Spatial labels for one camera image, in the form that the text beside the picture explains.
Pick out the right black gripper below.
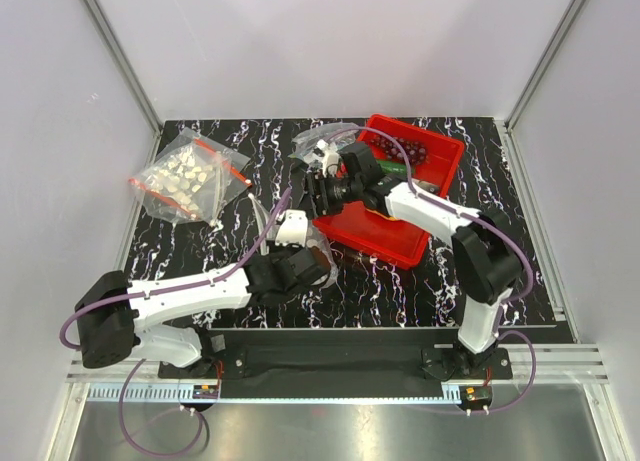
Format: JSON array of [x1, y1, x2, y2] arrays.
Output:
[[296, 172, 363, 221]]

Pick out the polka dot zip bag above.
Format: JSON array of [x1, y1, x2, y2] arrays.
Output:
[[249, 194, 338, 287]]

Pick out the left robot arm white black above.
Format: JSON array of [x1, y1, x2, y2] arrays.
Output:
[[74, 246, 332, 377]]

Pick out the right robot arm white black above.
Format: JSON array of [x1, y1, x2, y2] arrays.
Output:
[[293, 140, 522, 378]]

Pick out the small clear bag with items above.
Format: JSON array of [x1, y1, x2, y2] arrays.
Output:
[[290, 123, 359, 173]]

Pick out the red zipper clear bag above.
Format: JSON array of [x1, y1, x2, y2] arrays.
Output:
[[129, 128, 252, 226]]

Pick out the green toy cucumber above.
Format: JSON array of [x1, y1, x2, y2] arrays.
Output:
[[378, 159, 415, 177]]

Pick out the yellow toy mango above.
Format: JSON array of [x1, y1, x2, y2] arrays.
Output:
[[365, 208, 399, 221]]

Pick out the red plastic tray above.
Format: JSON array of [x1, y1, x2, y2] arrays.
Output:
[[313, 114, 465, 269]]

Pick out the purple toy grapes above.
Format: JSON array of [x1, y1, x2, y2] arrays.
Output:
[[369, 135, 427, 166]]

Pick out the grey toy fish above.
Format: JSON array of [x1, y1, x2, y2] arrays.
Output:
[[413, 179, 441, 195]]

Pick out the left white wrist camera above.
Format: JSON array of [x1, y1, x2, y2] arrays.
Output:
[[274, 209, 309, 247]]

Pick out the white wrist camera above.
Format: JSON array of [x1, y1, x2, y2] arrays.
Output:
[[314, 139, 341, 176], [274, 209, 309, 247]]

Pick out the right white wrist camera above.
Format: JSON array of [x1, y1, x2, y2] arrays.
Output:
[[314, 139, 341, 176]]

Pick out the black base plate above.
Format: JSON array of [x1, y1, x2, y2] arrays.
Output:
[[158, 327, 513, 402]]

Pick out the slotted cable duct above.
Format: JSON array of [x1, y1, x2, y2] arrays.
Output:
[[88, 384, 461, 403]]

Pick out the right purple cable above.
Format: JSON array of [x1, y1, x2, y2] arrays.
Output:
[[294, 126, 537, 412]]

